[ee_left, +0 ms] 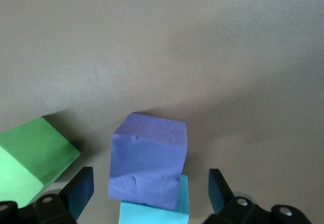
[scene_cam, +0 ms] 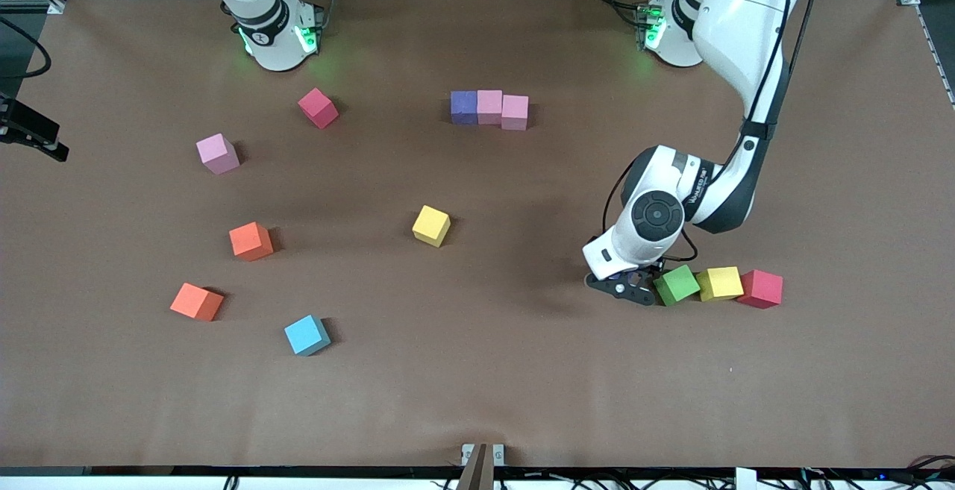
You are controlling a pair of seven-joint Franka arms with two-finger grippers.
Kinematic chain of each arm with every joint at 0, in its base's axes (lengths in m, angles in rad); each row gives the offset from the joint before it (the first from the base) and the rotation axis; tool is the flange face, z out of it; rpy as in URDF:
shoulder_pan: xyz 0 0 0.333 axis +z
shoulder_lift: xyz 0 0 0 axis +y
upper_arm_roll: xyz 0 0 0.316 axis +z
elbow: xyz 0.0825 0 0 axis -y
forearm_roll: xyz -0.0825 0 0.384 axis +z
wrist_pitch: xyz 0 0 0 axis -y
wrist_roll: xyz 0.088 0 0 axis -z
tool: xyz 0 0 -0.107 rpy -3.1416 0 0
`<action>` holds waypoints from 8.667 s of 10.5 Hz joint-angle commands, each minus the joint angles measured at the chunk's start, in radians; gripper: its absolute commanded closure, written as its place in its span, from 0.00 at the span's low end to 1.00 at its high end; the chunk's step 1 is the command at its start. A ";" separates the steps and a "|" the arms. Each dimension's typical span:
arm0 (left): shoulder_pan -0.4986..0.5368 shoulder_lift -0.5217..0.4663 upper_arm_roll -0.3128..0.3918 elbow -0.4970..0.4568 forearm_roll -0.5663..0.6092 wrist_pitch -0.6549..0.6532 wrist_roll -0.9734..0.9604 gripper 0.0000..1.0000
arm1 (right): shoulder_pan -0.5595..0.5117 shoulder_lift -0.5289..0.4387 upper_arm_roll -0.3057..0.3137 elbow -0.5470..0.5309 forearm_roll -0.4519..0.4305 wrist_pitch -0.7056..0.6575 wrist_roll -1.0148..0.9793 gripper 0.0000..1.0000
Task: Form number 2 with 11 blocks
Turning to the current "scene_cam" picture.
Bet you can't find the red foam cube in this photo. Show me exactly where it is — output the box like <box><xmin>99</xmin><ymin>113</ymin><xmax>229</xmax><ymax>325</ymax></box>
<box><xmin>737</xmin><ymin>269</ymin><xmax>784</xmax><ymax>310</ymax></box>
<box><xmin>298</xmin><ymin>87</ymin><xmax>339</xmax><ymax>130</ymax></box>

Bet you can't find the blue foam cube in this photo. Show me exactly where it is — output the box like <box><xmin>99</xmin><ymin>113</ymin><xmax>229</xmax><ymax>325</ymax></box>
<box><xmin>284</xmin><ymin>315</ymin><xmax>331</xmax><ymax>357</ymax></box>

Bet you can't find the pink foam cube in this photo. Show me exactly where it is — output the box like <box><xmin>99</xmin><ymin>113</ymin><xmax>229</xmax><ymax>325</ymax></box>
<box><xmin>501</xmin><ymin>95</ymin><xmax>530</xmax><ymax>131</ymax></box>
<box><xmin>477</xmin><ymin>89</ymin><xmax>504</xmax><ymax>125</ymax></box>
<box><xmin>195</xmin><ymin>133</ymin><xmax>241</xmax><ymax>176</ymax></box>

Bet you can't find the yellow foam cube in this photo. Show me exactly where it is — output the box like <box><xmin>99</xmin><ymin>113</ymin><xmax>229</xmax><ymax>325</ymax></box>
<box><xmin>695</xmin><ymin>266</ymin><xmax>745</xmax><ymax>303</ymax></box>
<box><xmin>412</xmin><ymin>204</ymin><xmax>451</xmax><ymax>248</ymax></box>

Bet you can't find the brown paper table cover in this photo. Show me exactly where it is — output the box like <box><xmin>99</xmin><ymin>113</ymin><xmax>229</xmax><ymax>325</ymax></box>
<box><xmin>0</xmin><ymin>0</ymin><xmax>955</xmax><ymax>470</ymax></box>

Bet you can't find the orange foam cube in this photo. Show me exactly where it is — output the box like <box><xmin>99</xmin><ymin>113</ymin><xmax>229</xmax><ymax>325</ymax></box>
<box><xmin>169</xmin><ymin>283</ymin><xmax>225</xmax><ymax>322</ymax></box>
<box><xmin>228</xmin><ymin>222</ymin><xmax>275</xmax><ymax>263</ymax></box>

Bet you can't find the purple foam cube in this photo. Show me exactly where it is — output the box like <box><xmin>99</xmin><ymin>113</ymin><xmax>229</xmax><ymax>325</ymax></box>
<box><xmin>450</xmin><ymin>90</ymin><xmax>479</xmax><ymax>126</ymax></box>

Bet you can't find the green foam cube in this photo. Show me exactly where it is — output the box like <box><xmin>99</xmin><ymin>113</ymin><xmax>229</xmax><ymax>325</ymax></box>
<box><xmin>654</xmin><ymin>264</ymin><xmax>701</xmax><ymax>307</ymax></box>

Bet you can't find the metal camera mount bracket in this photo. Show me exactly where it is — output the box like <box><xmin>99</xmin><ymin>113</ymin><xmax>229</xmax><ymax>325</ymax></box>
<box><xmin>460</xmin><ymin>442</ymin><xmax>507</xmax><ymax>490</ymax></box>

